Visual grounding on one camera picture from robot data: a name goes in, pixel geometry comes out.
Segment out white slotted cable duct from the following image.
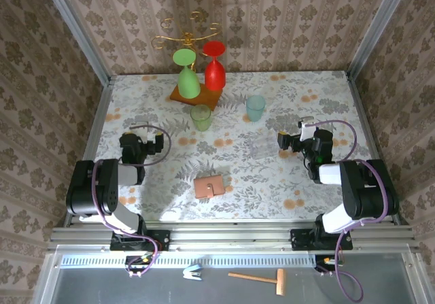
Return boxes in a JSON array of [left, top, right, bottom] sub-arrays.
[[60, 254, 316, 269]]

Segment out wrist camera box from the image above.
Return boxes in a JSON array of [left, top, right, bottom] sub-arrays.
[[298, 116, 315, 142], [130, 122, 154, 139]]

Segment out gold wire glass rack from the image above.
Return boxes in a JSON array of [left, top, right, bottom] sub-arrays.
[[152, 10, 224, 112]]

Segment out red wine glass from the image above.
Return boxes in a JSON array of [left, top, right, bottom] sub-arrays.
[[202, 40, 227, 92]]

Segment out tan leather card holder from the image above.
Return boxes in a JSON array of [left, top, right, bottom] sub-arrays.
[[193, 173, 226, 200]]

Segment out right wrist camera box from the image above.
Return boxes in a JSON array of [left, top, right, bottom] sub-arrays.
[[298, 116, 315, 142]]

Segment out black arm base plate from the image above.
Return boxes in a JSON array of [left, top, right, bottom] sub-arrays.
[[110, 230, 171, 252], [290, 228, 353, 251]]

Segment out aluminium side rail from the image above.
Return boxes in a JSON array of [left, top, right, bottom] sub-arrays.
[[63, 75, 115, 229], [345, 72, 411, 226]]

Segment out blue stapler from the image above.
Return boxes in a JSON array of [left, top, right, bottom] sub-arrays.
[[182, 264, 204, 281]]

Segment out aluminium frame post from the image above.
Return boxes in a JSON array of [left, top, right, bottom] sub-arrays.
[[345, 0, 416, 80], [37, 0, 114, 86]]

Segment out black connector with wires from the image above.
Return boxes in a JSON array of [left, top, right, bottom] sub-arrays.
[[124, 254, 159, 278], [314, 254, 345, 277]]

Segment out green plastic cup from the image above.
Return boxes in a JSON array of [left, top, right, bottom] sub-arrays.
[[190, 104, 212, 132]]

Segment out clear acrylic box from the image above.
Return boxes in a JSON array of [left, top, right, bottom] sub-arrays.
[[245, 136, 279, 161]]

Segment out blue plastic cup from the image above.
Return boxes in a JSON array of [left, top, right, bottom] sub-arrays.
[[245, 95, 266, 123]]

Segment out green wine glass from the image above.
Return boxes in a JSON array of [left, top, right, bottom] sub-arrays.
[[172, 48, 201, 99]]

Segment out grey metal shelf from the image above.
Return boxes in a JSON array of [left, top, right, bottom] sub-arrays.
[[32, 249, 431, 304]]

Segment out wooden mallet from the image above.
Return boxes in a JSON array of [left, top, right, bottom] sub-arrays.
[[227, 268, 287, 297]]

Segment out floral tablecloth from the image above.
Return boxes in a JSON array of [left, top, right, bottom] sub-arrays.
[[67, 69, 397, 222]]

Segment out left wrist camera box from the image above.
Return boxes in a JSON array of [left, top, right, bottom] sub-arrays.
[[130, 122, 154, 139]]

